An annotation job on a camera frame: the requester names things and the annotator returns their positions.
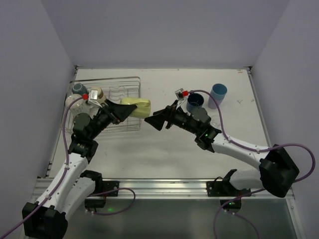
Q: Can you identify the yellow-green cup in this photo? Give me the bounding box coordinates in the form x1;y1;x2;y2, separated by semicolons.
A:
120;98;151;119

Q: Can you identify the light blue cup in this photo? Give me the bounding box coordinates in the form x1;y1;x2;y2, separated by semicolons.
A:
211;83;227;104

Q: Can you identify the metal wire dish rack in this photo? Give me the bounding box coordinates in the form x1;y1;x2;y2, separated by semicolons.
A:
63;76;142;132

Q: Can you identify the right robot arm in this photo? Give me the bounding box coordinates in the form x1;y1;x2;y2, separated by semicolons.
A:
145;104;300;198

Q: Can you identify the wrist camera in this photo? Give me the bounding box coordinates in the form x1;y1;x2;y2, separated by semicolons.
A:
174;88;188;108
88;88;106;107

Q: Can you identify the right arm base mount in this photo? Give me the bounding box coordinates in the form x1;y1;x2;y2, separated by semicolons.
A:
206;174;251;213

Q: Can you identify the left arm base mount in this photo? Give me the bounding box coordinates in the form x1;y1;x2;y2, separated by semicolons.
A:
84;180;120;212

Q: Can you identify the dark teal mug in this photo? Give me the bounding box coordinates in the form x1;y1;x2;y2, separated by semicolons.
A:
71;83;88;96

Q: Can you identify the lavender plastic cup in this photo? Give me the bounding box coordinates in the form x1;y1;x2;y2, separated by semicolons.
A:
208;97;217;109

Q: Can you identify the white patterned cup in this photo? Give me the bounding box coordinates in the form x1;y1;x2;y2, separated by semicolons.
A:
65;94;90;117

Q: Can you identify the clear glass cup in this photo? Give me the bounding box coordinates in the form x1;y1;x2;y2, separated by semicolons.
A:
211;116;221;129

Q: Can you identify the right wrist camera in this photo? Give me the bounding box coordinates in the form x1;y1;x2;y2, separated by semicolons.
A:
174;88;188;108

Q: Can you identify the beige brown cup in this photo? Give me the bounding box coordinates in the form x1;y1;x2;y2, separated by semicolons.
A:
89;87;106;104

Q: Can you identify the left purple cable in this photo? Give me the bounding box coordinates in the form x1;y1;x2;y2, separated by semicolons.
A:
4;94;89;236

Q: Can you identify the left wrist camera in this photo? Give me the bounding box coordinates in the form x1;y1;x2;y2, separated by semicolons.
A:
88;88;106;107

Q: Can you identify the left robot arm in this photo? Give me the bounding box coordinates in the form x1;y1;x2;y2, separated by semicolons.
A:
22;100;137;239

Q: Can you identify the dark blue mug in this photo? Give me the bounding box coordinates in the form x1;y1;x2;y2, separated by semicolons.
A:
186;93;204;113

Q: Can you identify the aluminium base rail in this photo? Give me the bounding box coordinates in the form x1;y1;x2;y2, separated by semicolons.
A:
30;178;284;201

